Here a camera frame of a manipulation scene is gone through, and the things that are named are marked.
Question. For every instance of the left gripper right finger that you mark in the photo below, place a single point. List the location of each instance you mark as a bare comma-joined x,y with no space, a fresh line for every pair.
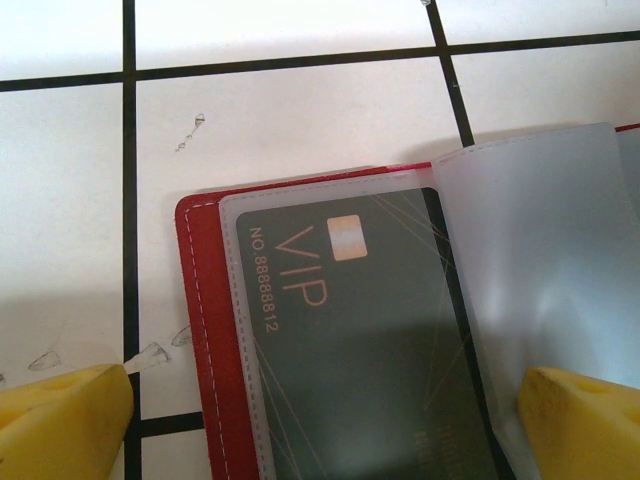
585,430

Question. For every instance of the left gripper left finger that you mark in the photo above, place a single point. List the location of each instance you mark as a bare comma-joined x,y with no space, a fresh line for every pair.
55,430

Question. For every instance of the red leather card holder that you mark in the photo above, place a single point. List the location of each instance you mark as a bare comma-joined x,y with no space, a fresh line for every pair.
210,300

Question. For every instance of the black credit card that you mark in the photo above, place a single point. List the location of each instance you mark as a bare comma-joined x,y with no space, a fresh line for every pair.
360,325

